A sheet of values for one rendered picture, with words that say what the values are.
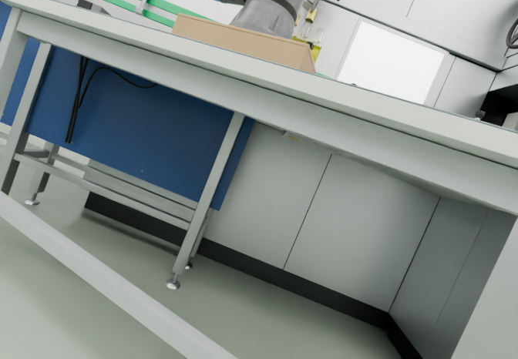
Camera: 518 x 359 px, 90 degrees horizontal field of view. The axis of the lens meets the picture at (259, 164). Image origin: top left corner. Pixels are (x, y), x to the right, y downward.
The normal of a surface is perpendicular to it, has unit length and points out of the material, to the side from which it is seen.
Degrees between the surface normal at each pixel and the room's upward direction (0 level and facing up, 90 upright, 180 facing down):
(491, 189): 90
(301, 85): 90
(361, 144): 90
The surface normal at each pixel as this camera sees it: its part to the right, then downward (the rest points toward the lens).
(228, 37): -0.30, -0.07
